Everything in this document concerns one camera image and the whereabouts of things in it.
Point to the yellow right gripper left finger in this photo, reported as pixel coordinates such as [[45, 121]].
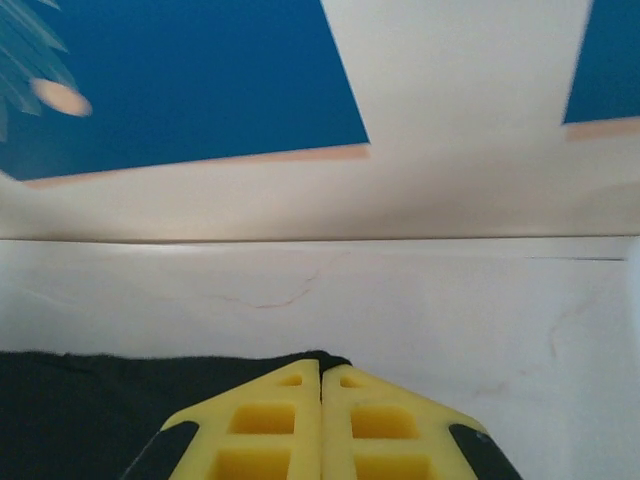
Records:
[[265, 430]]

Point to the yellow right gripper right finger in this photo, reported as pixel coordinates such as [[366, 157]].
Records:
[[390, 430]]

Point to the black t-shirt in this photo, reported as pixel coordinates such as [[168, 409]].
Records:
[[75, 415]]

